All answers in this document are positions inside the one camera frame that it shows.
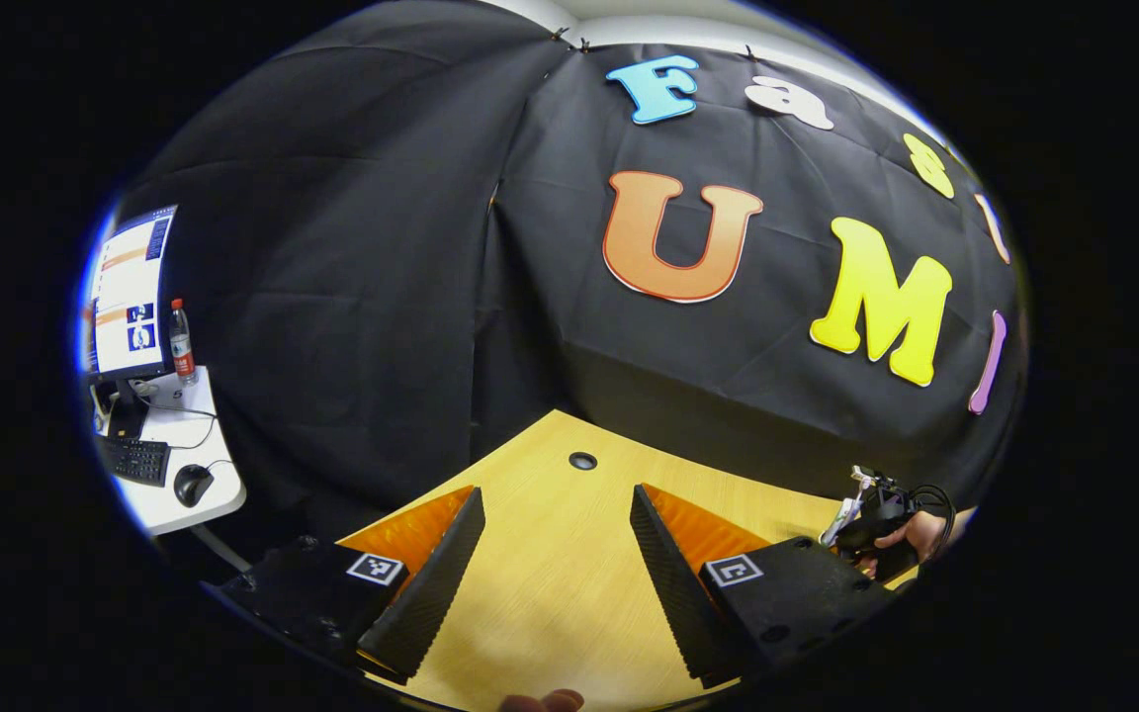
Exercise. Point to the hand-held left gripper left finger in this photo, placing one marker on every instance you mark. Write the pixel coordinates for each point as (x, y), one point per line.
(431, 593)

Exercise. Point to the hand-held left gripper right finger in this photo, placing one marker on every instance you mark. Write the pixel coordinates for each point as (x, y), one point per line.
(683, 593)

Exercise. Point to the wooden desktop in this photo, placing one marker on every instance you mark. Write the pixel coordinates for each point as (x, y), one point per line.
(560, 593)

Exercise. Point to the black computer mouse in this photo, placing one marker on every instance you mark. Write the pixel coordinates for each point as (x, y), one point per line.
(194, 485)

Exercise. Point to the black keyboard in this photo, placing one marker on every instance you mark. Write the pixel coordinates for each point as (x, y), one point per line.
(134, 461)

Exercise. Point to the red label water bottle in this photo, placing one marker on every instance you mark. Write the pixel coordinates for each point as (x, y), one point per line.
(182, 346)

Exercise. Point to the computer monitor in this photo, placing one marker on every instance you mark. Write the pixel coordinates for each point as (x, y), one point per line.
(130, 297)

